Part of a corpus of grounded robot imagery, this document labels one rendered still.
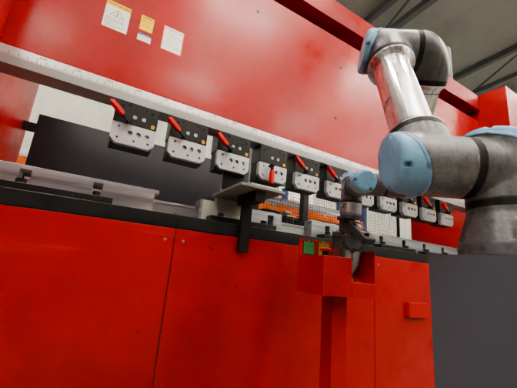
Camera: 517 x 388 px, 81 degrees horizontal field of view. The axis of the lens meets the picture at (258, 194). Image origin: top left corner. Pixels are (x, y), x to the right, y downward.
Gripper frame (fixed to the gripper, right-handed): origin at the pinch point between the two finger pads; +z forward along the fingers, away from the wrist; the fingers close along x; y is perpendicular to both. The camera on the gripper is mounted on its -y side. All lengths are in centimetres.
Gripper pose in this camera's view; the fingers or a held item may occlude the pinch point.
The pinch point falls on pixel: (350, 273)
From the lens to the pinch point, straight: 110.7
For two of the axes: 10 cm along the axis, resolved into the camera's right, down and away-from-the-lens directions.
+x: -9.3, -1.6, -3.4
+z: -1.1, 9.8, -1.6
